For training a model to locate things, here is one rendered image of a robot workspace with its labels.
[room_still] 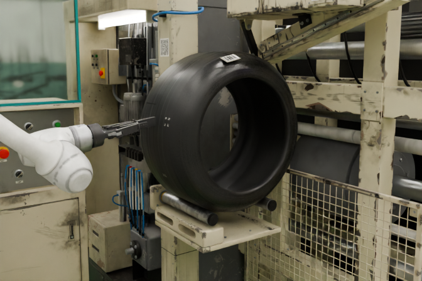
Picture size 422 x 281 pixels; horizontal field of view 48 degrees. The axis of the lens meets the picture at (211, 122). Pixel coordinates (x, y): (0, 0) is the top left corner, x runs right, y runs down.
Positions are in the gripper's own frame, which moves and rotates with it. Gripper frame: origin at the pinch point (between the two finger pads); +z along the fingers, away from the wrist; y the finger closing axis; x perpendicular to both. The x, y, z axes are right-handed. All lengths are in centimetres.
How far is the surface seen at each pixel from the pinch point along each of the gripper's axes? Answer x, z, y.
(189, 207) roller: 35.6, 13.2, 1.5
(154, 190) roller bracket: 33.2, 10.2, 22.8
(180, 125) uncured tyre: 1.3, 7.2, -10.5
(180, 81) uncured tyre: -12.3, 13.1, -4.2
